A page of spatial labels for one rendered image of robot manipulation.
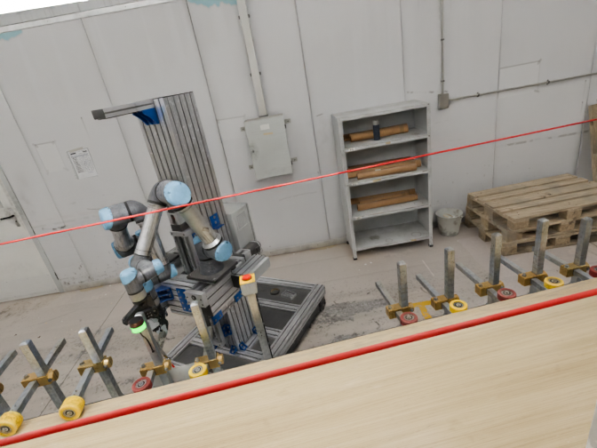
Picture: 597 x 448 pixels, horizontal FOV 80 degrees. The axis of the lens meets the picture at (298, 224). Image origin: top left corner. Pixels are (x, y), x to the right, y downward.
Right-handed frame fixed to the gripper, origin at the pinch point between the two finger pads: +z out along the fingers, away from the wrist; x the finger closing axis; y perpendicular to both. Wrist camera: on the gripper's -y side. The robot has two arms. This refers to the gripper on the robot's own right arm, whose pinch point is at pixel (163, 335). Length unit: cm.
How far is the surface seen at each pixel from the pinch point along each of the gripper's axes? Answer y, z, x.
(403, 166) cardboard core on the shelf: 167, -11, -218
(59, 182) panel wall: 247, -47, 143
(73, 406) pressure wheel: -52, -16, 22
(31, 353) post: -28, -29, 45
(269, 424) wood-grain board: -78, -9, -55
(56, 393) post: -28, -4, 44
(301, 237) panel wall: 218, 70, -106
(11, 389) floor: 89, 84, 170
